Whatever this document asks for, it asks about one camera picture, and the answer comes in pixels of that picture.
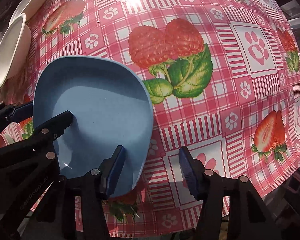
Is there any blue square plate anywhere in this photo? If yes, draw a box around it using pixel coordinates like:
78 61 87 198
33 56 153 197

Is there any white paper bowl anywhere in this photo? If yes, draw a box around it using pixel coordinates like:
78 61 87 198
0 13 31 89
8 0 46 26

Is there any pink strawberry tablecloth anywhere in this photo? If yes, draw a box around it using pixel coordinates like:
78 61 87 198
0 0 300 237

